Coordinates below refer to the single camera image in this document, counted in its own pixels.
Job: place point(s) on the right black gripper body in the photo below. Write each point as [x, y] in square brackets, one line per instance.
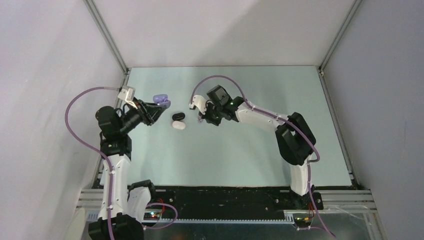
[213, 113]

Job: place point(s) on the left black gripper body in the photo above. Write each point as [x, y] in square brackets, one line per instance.
[145, 115]

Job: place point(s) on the purple earbud charging case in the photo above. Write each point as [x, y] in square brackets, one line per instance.
[162, 100]

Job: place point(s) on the black earbud charging case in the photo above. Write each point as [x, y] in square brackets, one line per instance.
[178, 116]

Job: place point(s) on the white earbud charging case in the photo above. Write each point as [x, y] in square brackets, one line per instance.
[179, 125]

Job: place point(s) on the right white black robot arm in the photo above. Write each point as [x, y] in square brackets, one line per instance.
[294, 138]

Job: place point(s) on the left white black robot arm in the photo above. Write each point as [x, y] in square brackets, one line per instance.
[123, 205]

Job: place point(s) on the left controller board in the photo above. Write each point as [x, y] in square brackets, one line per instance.
[152, 216]

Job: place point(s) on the controller board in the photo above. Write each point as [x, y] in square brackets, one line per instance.
[303, 222]
[152, 216]

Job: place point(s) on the right controller board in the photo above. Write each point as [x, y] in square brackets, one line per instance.
[303, 222]

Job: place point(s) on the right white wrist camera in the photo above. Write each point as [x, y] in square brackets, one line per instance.
[198, 102]

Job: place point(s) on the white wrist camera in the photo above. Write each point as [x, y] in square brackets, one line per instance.
[198, 102]
[126, 94]

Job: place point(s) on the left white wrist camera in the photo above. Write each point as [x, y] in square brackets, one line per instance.
[126, 94]

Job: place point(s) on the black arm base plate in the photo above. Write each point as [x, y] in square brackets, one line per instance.
[275, 196]

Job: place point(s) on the aluminium frame rail front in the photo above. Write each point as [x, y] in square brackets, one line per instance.
[348, 202]

